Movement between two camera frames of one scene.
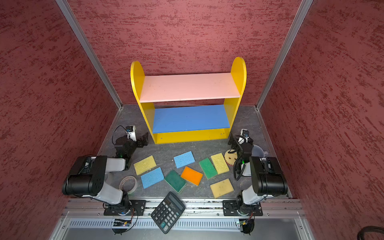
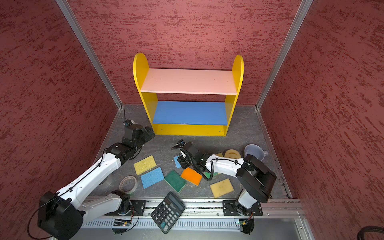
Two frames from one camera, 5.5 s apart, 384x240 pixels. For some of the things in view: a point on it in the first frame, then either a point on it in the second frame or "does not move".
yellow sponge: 144,165 does not move
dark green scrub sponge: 175,180 does not move
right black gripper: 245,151 -> 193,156
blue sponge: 152,177 does not move
